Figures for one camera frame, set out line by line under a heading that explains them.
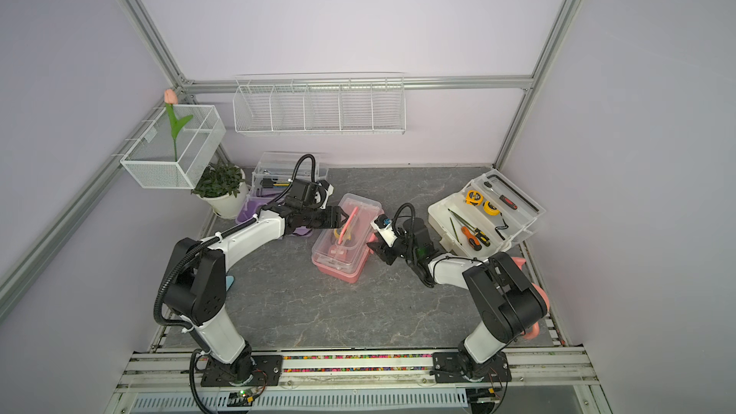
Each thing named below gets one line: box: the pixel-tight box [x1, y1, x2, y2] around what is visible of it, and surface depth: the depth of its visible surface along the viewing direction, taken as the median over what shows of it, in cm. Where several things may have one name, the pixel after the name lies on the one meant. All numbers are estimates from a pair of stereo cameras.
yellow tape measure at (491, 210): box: [482, 200, 504, 217], surface depth 98 cm
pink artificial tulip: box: [163, 88, 194, 162], surface depth 87 cm
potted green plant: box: [190, 162, 249, 220], surface depth 96 cm
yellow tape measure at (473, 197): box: [464, 189, 484, 207], surface depth 101 cm
